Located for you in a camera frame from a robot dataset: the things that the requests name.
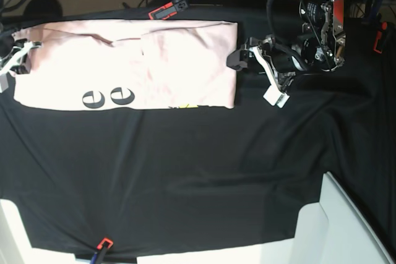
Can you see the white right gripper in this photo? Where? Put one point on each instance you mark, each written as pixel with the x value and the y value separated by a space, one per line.
pixel 17 60

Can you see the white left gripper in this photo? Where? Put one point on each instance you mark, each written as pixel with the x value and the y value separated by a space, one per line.
pixel 279 64

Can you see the pink T-shirt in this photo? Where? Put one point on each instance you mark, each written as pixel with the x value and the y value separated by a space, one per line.
pixel 92 65

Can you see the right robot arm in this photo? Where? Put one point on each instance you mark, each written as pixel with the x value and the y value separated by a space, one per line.
pixel 7 39

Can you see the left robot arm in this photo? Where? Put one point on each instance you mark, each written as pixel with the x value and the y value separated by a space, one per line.
pixel 317 46

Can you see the black table cloth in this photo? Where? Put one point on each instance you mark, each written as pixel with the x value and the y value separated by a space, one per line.
pixel 176 180

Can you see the orange clamp at right edge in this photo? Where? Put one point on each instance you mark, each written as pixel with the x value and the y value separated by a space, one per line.
pixel 381 36

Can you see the orange clamp at edge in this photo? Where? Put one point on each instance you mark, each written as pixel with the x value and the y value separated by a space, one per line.
pixel 381 36
pixel 102 249

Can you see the orange clamp at front edge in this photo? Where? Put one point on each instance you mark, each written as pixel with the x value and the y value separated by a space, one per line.
pixel 102 249

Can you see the orange black clamp blue handle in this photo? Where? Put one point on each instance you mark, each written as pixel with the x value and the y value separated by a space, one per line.
pixel 169 9

